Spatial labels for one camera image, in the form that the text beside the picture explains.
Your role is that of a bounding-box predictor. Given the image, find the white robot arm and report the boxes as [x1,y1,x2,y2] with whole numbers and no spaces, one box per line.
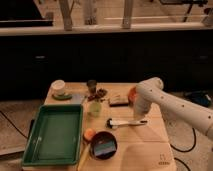
[133,77,213,141]

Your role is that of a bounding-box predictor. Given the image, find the brown pinecone cluster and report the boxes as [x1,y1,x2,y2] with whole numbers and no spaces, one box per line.
[88,88,107,101]

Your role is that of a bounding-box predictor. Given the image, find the dark brown cup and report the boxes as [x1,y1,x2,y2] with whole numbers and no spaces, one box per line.
[87,80,97,94]

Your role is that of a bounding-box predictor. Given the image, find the light green cup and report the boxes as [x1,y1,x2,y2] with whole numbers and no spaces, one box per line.
[88,102,101,117]

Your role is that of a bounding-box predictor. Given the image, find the orange bowl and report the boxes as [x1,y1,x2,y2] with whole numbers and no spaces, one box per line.
[128,87,136,104]

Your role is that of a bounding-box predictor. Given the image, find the grey blue cloth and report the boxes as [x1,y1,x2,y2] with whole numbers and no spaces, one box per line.
[70,93,85,104]

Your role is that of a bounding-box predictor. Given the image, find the green saucer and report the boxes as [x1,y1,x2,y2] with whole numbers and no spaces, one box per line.
[52,94,72,101]

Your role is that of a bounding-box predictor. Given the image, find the white cup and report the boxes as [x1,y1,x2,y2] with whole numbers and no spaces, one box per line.
[51,80,65,95]

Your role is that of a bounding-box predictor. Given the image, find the orange ball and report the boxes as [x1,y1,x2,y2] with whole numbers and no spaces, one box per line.
[83,128,96,141]

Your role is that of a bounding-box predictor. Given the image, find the dark bowl with sponge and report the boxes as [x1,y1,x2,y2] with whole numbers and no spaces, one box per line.
[90,131,117,160]

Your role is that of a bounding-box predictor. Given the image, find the yellow wooden utensil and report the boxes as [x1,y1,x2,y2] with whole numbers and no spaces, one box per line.
[77,144,90,171]

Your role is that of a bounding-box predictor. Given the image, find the green plastic tray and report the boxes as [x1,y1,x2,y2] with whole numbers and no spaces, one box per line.
[22,105,83,167]

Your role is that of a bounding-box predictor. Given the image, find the black power cable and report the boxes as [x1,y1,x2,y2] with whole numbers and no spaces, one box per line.
[170,128,198,154]

